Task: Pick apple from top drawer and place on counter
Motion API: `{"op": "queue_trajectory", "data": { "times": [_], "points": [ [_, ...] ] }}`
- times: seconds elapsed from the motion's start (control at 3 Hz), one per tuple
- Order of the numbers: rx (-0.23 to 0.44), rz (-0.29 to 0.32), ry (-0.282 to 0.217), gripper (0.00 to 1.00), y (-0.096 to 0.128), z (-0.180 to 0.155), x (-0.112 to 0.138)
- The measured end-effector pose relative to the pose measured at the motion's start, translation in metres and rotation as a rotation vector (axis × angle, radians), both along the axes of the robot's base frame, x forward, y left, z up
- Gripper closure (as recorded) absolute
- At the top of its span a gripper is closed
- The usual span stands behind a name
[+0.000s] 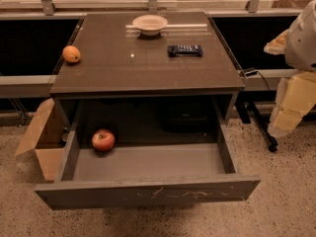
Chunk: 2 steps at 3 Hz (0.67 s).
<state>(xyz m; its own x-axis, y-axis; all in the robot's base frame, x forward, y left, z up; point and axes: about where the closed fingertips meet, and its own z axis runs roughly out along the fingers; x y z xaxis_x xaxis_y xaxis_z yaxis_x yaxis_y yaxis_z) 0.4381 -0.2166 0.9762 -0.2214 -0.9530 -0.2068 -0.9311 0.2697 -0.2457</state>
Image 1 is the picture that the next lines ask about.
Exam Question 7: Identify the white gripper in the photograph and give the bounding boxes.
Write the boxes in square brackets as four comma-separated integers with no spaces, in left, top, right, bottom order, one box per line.
[264,0,316,138]

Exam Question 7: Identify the orange fruit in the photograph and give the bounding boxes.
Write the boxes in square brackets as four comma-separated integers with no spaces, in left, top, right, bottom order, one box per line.
[62,45,81,63]

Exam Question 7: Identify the grey open drawer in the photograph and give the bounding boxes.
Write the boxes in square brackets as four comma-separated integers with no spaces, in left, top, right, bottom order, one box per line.
[36,99,260,209]

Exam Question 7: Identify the grey cabinet counter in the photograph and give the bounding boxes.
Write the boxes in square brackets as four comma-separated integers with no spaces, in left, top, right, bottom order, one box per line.
[50,12,244,101]

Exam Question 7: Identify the red apple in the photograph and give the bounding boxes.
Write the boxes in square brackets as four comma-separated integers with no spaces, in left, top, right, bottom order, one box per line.
[92,129,116,152]

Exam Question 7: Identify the black cable with plug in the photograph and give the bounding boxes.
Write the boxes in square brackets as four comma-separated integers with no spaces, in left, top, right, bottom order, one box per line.
[239,66,272,92]

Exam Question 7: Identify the cardboard box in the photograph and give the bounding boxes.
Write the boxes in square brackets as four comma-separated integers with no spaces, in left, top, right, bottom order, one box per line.
[15,99,65,181]

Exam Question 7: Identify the black wheeled stand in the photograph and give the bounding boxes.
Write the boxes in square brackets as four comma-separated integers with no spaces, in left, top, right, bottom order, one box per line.
[235,93,278,153]

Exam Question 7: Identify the metal window railing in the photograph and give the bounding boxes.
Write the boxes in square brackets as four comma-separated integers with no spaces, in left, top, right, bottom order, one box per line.
[0,0,316,18]

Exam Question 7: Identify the dark blue snack bar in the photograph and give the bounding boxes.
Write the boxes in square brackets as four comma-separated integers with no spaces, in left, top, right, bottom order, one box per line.
[167,44,203,56]

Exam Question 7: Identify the white bowl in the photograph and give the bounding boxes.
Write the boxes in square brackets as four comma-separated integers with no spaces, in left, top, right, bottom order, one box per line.
[132,15,168,36]

